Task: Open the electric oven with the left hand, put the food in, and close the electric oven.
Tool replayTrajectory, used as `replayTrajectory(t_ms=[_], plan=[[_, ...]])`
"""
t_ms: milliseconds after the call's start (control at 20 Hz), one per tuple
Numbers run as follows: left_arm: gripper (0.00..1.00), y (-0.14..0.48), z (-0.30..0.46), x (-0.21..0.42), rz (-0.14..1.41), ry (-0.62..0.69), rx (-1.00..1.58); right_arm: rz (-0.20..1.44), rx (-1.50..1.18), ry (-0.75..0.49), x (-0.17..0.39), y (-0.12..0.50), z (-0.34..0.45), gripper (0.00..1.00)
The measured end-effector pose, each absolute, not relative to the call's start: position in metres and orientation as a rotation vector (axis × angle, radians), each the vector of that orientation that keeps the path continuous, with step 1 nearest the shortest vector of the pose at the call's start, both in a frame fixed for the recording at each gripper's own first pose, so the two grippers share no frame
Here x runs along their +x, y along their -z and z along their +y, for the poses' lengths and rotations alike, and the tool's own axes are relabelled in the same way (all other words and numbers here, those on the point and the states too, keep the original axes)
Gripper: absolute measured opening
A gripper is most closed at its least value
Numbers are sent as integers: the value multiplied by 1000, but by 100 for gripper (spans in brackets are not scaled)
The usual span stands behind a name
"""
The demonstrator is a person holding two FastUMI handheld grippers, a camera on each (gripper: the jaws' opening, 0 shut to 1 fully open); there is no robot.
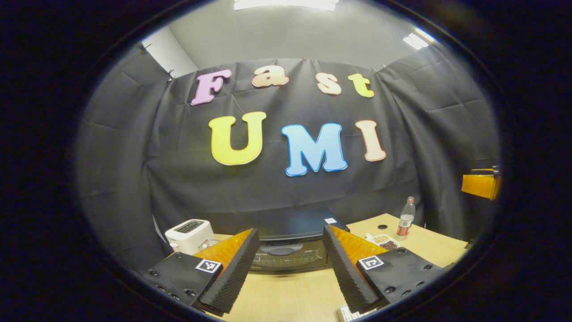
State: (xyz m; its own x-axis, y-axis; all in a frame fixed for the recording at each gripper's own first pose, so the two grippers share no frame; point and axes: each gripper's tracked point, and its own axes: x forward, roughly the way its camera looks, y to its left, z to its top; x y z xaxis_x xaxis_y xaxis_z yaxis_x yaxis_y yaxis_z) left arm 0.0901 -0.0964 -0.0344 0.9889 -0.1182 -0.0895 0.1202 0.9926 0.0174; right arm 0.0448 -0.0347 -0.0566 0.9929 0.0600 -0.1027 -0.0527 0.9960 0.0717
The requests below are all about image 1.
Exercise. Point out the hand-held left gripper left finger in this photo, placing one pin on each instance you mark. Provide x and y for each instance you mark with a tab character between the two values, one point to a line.
234	277

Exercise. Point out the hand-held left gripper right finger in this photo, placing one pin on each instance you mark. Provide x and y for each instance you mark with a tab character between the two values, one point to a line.
346	268

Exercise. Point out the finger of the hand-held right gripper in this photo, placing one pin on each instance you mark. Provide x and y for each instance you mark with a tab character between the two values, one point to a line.
485	171
478	185

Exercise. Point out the black electric oven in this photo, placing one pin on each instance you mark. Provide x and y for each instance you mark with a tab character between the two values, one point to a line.
290	228

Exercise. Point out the white divided bean dish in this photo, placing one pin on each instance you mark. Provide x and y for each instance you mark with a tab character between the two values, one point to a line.
384	242

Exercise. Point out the white rectangular plate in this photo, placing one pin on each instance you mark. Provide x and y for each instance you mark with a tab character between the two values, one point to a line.
351	314

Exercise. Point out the white toaster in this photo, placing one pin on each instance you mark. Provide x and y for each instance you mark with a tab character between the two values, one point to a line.
187	232

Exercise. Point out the clear bottle with red label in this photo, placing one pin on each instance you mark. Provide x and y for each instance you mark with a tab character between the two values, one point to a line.
405	219

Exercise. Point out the small ceiling light panel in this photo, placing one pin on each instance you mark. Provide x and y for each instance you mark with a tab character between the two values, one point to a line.
418	40

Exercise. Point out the large ceiling light panel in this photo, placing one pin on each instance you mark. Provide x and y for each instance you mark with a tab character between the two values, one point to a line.
286	4

